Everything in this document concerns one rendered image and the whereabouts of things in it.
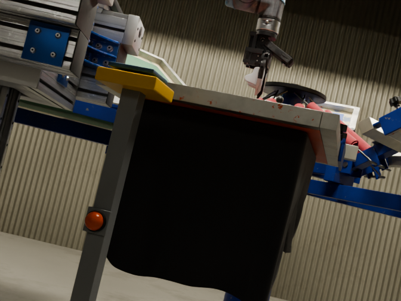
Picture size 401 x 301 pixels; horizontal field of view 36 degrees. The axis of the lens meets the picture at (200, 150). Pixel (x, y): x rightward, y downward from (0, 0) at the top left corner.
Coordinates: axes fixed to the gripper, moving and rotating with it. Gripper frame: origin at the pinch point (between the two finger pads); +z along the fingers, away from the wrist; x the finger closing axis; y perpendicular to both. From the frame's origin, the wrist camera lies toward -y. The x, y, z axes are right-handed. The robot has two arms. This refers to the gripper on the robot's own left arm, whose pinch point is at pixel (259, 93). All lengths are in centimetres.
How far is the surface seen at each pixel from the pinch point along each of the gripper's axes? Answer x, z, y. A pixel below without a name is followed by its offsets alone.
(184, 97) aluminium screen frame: 60, 16, 7
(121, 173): 78, 36, 11
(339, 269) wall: -399, 73, -41
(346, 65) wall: -392, -117, -8
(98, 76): 84, 18, 18
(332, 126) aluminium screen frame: 60, 16, -28
